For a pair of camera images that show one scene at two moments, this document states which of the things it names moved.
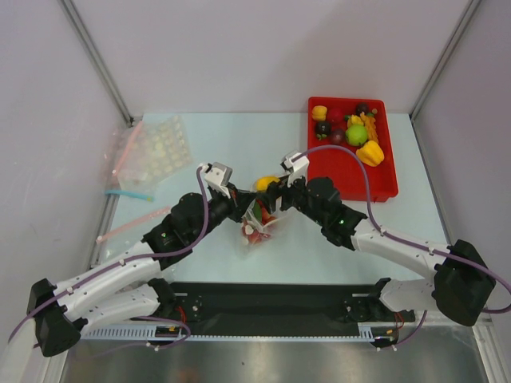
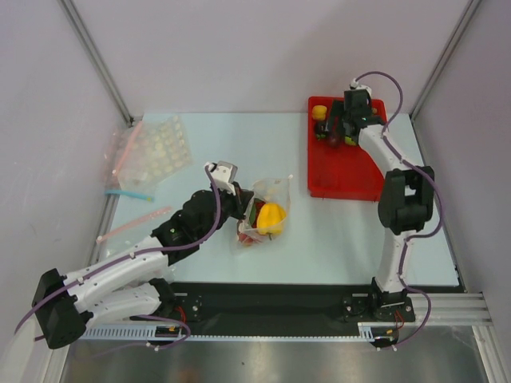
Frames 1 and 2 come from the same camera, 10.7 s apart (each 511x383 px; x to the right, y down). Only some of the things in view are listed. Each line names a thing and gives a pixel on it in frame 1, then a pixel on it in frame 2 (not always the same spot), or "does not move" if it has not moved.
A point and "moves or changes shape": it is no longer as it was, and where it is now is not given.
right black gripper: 280,195 to 335,124
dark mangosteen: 322,128 does not move
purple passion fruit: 338,136 does not move
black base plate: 282,308 does not move
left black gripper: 239,202 does not move
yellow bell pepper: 370,153 moves or changes shape
